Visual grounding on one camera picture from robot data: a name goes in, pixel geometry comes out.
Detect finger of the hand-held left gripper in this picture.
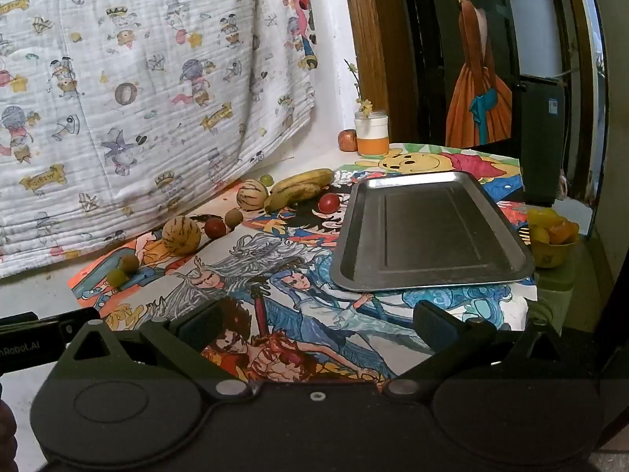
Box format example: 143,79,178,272
55,307,101,341

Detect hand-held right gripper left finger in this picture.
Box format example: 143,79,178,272
53,299,254,401

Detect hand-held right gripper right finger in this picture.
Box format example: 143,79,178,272
381,300,571,399

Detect metal tray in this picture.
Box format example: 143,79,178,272
329,171,535,293

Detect striped yellow melon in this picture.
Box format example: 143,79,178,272
236,179,269,212
162,216,202,255

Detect yellow banana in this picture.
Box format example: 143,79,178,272
270,168,335,197
264,183,322,213

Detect colourful cartoon printed tablecloth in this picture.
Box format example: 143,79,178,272
68,142,539,382

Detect yellow bowl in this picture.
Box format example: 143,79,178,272
528,233,579,269

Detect yellow citrus fruit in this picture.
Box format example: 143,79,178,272
527,208,563,244

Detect orange citrus fruit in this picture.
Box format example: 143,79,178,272
549,220,581,245

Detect black appliance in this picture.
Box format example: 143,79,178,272
511,75,568,207

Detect yellow flower sprig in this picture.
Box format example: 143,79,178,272
344,59,375,119

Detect white cartoon printed blanket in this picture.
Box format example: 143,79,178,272
0,0,320,278

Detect wall poster with orange dress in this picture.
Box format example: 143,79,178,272
425,0,522,149

